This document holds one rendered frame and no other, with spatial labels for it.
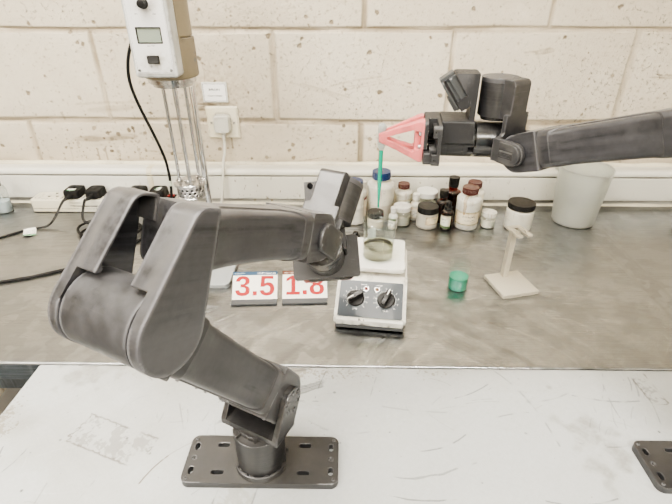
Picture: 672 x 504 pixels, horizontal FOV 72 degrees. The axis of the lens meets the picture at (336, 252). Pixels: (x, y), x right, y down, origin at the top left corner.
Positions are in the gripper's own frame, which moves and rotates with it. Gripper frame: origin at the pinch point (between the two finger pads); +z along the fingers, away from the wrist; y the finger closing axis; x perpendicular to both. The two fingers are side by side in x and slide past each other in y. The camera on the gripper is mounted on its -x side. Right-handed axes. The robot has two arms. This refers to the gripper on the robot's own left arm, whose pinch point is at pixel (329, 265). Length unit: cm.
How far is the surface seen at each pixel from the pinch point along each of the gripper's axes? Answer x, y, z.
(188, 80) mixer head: -37.9, 24.4, 0.8
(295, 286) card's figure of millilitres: 1.7, 7.9, 13.5
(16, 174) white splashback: -38, 87, 39
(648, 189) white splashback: -21, -87, 48
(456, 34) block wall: -58, -34, 25
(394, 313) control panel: 8.8, -10.7, 5.4
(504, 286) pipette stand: 4.6, -34.7, 17.9
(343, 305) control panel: 6.7, -1.7, 6.0
